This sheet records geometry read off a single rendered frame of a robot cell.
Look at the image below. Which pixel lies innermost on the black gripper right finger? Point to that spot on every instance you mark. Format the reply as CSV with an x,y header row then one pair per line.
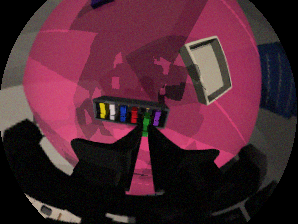
x,y
168,159

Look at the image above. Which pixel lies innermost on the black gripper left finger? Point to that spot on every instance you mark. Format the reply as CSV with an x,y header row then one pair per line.
x,y
120,155

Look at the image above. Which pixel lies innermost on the green fuse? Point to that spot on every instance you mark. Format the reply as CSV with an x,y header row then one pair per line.
x,y
145,125

